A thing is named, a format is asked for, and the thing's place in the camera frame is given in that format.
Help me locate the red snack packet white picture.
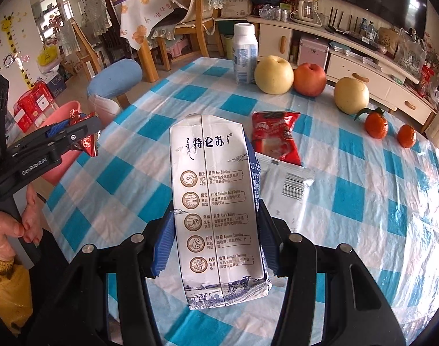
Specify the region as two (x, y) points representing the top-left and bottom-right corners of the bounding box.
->
(251, 111), (303, 166)

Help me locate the white milk carton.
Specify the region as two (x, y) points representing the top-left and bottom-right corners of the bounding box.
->
(169, 113), (272, 311)

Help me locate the red apple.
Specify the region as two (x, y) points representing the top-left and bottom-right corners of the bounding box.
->
(293, 62), (327, 97)

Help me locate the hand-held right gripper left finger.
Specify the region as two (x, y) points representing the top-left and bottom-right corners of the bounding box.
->
(35, 202), (177, 346)

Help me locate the dark wooden chair grey cover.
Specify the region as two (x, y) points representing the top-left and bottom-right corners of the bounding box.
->
(99, 25), (133, 62)

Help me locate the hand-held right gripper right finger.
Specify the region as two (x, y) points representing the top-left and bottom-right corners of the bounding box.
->
(257, 198), (407, 346)

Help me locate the white plastic bottle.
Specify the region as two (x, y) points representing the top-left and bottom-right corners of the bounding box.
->
(232, 22), (259, 85)

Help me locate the yellow pear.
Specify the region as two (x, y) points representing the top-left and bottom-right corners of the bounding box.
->
(254, 55), (295, 95)
(334, 76), (370, 115)

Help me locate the black router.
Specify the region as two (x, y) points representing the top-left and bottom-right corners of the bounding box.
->
(325, 5), (353, 33)

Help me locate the glass electric kettle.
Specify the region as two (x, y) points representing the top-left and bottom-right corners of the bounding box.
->
(295, 0), (321, 22)

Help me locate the pink metal case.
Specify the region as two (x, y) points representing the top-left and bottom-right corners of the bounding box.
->
(298, 35), (330, 69)

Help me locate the small mandarin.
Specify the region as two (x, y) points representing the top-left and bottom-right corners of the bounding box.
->
(397, 124), (417, 148)

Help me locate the clear plastic bag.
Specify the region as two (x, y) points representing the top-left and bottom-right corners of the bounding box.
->
(394, 31), (427, 67)

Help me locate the white television cabinet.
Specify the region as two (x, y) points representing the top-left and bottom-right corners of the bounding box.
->
(247, 14), (438, 130)

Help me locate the person's left forearm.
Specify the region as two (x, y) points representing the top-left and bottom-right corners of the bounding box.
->
(0, 252), (34, 332)

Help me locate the pink plastic basin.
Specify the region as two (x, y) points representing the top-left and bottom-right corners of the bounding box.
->
(41, 101), (94, 184)

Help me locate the light wooden chair grey cover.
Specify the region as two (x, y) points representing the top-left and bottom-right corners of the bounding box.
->
(70, 18), (97, 80)

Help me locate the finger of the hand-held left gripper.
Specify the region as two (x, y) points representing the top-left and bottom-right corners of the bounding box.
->
(50, 114), (102, 156)
(10, 120), (73, 153)

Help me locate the white sack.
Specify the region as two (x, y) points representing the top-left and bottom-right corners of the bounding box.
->
(221, 0), (252, 18)

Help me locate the white orange-print tablecloth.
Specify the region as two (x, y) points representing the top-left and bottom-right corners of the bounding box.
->
(119, 0), (186, 51)

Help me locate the mandarin with leaf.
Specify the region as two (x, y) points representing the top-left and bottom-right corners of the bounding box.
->
(354, 107), (389, 139)

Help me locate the green trash bin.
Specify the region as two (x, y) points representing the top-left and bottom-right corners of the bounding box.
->
(221, 34), (236, 58)

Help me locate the yellow plastic bag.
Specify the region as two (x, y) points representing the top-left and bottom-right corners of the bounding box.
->
(37, 43), (59, 66)

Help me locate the white barcode packet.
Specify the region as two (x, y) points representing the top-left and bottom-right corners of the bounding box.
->
(257, 155), (315, 246)

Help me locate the wooden chair beige lace cover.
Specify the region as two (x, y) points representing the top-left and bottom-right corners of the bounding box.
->
(169, 0), (223, 62)

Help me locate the blue white checked tablecloth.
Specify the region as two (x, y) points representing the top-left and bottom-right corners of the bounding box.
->
(43, 56), (439, 346)

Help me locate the shiny red wrapper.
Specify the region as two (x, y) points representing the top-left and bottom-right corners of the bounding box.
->
(69, 109), (99, 157)

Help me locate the red gift box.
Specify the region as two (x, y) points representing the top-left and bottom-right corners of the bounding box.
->
(14, 94), (36, 132)
(25, 81), (54, 116)

